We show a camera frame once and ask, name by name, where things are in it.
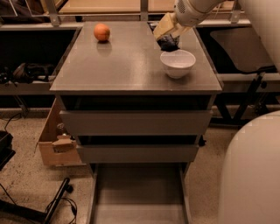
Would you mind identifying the grey top drawer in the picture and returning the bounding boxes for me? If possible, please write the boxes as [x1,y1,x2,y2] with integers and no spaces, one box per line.
[59,110,212,136]

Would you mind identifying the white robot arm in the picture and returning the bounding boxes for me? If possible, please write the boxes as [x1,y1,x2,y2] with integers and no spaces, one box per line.
[193,0,280,224]

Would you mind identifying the open cardboard box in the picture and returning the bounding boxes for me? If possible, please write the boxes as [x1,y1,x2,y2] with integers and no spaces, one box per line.
[38,100,83,166]

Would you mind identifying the black headphones on shelf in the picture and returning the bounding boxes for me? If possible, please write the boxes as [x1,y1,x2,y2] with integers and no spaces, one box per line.
[12,63,54,83]

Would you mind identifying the grey middle drawer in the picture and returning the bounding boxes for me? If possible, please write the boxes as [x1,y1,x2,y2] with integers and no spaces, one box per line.
[77,144,199,164]

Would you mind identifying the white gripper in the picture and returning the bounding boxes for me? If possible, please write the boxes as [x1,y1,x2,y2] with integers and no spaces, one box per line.
[153,0,225,40]

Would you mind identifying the grey open bottom drawer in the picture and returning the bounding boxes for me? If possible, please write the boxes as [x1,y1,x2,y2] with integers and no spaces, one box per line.
[87,164,192,224]

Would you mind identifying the orange fruit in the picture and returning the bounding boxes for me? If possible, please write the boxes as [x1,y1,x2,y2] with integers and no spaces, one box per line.
[94,24,110,42]

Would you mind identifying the white ceramic bowl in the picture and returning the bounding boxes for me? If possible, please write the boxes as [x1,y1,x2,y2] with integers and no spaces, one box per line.
[160,50,196,79]

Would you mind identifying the grey drawer cabinet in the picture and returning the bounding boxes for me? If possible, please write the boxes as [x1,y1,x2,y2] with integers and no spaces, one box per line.
[51,21,222,99]

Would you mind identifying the black office chair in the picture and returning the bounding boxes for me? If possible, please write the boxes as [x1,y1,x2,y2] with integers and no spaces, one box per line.
[211,27,277,122]

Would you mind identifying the black equipment at left edge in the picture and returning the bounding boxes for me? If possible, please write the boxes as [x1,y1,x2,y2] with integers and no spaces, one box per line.
[0,130,15,171]

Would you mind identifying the black stand with cable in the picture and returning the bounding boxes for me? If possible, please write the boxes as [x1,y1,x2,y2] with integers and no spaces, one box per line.
[0,178,78,224]

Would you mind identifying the dark blue rxbar wrapper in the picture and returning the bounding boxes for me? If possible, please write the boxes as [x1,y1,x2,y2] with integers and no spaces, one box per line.
[157,35,179,52]

